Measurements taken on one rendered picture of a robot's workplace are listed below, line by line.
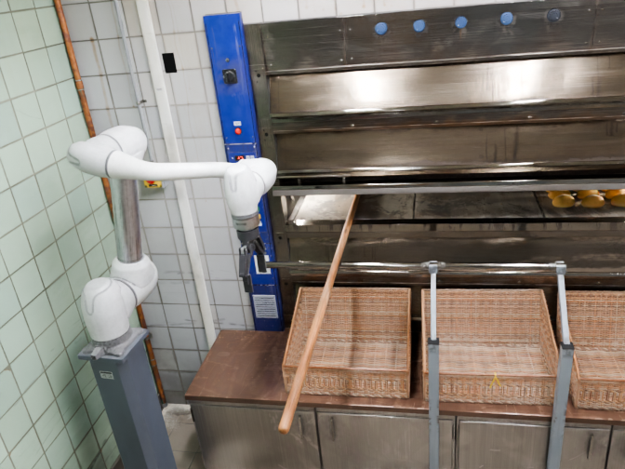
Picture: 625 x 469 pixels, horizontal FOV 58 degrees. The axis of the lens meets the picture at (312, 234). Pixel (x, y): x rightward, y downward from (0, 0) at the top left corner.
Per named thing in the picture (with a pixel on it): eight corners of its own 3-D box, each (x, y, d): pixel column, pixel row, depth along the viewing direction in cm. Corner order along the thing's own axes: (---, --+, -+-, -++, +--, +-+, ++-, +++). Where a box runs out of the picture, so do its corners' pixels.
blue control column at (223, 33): (324, 256, 497) (298, -11, 405) (342, 256, 493) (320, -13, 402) (268, 413, 327) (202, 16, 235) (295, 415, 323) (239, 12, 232)
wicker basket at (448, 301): (420, 334, 284) (419, 287, 273) (539, 336, 274) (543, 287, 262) (421, 402, 241) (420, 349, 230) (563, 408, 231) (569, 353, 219)
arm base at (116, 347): (74, 359, 221) (71, 348, 219) (106, 327, 240) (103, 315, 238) (115, 364, 216) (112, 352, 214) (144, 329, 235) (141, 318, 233)
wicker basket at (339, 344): (303, 330, 297) (298, 285, 285) (413, 333, 286) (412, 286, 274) (283, 395, 254) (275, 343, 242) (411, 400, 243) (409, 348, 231)
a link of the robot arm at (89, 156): (102, 151, 187) (126, 139, 199) (56, 140, 191) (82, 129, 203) (105, 187, 194) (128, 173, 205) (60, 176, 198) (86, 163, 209)
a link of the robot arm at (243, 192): (253, 218, 181) (268, 201, 192) (246, 171, 174) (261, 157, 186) (222, 216, 185) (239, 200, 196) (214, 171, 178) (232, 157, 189)
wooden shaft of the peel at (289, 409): (288, 436, 151) (287, 428, 150) (277, 435, 152) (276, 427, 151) (361, 193, 301) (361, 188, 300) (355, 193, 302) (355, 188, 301)
